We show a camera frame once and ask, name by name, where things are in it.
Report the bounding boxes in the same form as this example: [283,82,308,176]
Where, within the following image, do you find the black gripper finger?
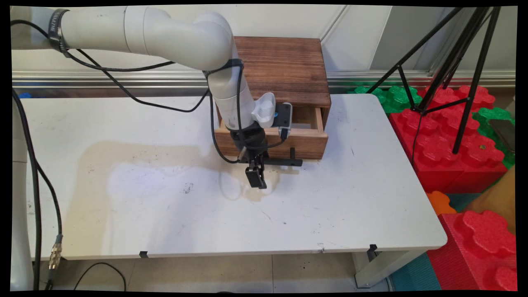
[245,155,265,189]
[258,154,269,190]

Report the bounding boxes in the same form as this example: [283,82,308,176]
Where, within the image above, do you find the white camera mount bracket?
[251,92,276,129]

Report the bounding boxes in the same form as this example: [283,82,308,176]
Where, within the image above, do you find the brown wooden drawer cabinet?
[214,36,332,131]

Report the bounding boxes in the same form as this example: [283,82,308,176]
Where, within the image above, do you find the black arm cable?
[11,19,289,165]

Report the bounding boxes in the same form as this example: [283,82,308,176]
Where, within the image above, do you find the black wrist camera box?
[274,102,294,139]

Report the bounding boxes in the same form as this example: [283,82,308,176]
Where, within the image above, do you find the thin black floor cable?
[73,262,127,292]

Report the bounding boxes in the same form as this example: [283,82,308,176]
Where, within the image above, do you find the orange foam block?
[426,191,458,216]

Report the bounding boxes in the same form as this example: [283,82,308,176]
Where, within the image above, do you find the black cable with metal connector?
[12,89,64,291]

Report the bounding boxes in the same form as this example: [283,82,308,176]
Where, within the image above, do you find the wooden drawer with black handle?
[214,105,330,167]

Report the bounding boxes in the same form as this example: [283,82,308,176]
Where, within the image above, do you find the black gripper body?
[229,126,269,162]

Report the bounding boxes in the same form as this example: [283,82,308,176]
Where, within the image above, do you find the black printed velcro strap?
[48,9,71,59]

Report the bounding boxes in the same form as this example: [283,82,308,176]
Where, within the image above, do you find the teal foam mat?
[389,193,495,292]

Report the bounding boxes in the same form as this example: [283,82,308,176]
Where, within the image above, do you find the thin black tripod cable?
[411,115,422,166]

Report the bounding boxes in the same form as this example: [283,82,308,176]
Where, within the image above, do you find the white table leg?
[352,249,428,289]

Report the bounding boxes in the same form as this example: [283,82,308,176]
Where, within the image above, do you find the black tripod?
[366,6,502,155]

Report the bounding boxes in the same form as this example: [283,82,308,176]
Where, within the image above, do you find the person skin-coloured limb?
[464,164,516,233]

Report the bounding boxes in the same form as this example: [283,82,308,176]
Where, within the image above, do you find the green foam block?
[472,107,516,170]
[348,85,423,114]

